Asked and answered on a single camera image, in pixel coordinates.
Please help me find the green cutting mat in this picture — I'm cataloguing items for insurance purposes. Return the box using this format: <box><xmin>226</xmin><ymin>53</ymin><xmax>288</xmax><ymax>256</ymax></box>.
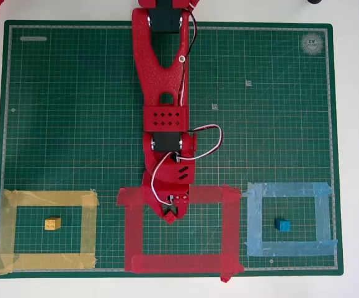
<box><xmin>0</xmin><ymin>20</ymin><xmax>344</xmax><ymax>279</ymax></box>

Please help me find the blue cube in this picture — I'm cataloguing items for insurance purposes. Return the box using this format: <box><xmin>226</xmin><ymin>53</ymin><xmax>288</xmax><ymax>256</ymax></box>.
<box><xmin>274</xmin><ymin>217</ymin><xmax>292</xmax><ymax>233</ymax></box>

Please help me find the white gripper servo cable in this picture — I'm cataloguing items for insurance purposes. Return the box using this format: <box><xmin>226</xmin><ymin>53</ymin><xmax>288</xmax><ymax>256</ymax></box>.
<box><xmin>150</xmin><ymin>151</ymin><xmax>177</xmax><ymax>206</ymax></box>

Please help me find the red tape square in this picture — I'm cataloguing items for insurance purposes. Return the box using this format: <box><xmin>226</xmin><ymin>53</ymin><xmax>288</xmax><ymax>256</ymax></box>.
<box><xmin>116</xmin><ymin>183</ymin><xmax>245</xmax><ymax>283</ymax></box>

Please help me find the yellow tape square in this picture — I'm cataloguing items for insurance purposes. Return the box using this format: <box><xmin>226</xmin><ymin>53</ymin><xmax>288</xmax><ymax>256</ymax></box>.
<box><xmin>0</xmin><ymin>188</ymin><xmax>100</xmax><ymax>276</ymax></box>

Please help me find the yellow cube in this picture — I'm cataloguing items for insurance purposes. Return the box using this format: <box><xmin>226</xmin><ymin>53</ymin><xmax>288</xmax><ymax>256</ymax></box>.
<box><xmin>44</xmin><ymin>217</ymin><xmax>62</xmax><ymax>231</ymax></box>

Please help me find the blue tape square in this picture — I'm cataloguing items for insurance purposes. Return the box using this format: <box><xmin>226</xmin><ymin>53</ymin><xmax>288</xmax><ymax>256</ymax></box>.
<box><xmin>242</xmin><ymin>181</ymin><xmax>339</xmax><ymax>257</ymax></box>

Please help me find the white wrist servo cable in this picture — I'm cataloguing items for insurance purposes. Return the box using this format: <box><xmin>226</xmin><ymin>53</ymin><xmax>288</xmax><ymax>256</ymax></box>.
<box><xmin>176</xmin><ymin>124</ymin><xmax>223</xmax><ymax>161</ymax></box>

